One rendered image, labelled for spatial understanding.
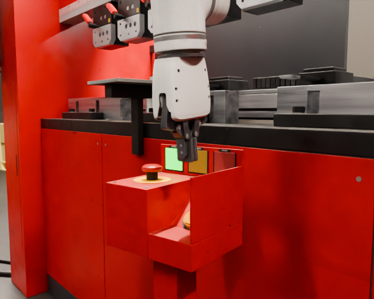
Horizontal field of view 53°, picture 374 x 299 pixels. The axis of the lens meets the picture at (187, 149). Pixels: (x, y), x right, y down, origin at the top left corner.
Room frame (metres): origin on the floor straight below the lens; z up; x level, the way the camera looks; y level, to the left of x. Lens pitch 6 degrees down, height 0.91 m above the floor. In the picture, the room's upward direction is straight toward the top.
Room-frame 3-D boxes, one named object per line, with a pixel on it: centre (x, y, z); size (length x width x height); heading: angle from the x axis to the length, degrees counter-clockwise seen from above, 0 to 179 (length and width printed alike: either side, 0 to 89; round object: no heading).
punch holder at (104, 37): (1.60, 0.32, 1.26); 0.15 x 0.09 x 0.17; 41
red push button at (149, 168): (0.71, 0.07, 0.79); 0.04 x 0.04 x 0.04
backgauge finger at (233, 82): (1.38, -0.09, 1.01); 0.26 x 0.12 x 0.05; 131
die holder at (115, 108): (1.69, 0.40, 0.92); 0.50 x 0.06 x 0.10; 41
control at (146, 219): (0.69, 0.02, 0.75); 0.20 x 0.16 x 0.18; 52
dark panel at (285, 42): (1.79, -0.19, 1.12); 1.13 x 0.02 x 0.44; 41
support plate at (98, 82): (1.18, 0.15, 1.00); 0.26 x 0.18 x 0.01; 131
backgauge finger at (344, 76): (1.08, -0.35, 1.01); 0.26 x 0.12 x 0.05; 131
